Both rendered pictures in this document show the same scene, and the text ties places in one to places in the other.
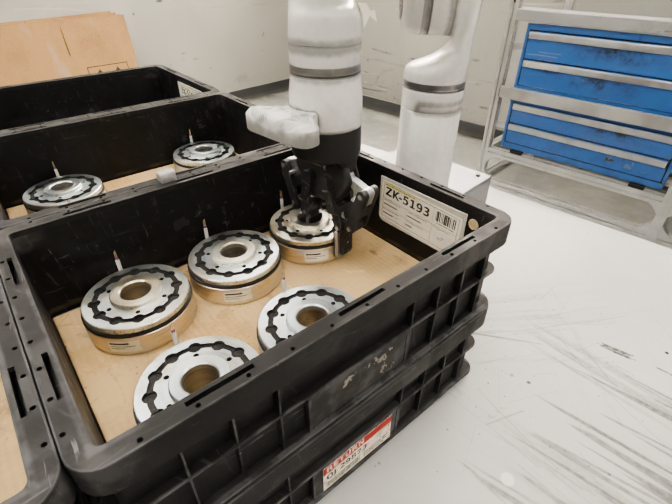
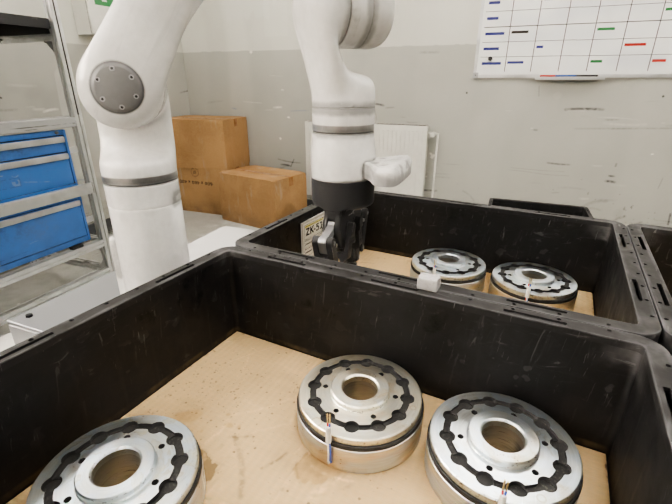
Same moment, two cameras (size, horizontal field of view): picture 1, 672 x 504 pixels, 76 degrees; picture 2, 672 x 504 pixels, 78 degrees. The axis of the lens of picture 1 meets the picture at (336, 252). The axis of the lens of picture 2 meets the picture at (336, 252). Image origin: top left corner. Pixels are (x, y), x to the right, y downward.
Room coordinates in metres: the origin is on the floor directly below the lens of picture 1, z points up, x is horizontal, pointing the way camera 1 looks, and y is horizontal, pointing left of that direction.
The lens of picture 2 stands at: (0.64, 0.46, 1.10)
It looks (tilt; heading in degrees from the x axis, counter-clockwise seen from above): 22 degrees down; 248
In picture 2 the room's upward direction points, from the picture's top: straight up
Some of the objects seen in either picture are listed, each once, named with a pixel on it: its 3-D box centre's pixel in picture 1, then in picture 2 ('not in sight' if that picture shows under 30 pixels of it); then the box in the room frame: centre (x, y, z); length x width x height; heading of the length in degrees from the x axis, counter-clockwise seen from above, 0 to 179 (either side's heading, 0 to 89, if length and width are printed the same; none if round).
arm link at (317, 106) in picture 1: (312, 95); (358, 150); (0.44, 0.02, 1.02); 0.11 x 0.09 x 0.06; 136
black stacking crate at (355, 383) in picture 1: (266, 277); (435, 278); (0.35, 0.07, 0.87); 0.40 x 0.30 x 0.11; 130
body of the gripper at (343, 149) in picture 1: (326, 158); (342, 208); (0.45, 0.01, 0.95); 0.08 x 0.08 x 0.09
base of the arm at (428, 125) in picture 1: (426, 140); (152, 239); (0.67, -0.15, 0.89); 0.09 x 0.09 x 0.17; 54
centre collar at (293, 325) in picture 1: (312, 317); (448, 259); (0.29, 0.02, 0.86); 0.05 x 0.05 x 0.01
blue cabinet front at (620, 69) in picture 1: (593, 104); not in sight; (1.87, -1.10, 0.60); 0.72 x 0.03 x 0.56; 46
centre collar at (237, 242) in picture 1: (233, 251); not in sight; (0.40, 0.11, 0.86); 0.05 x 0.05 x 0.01
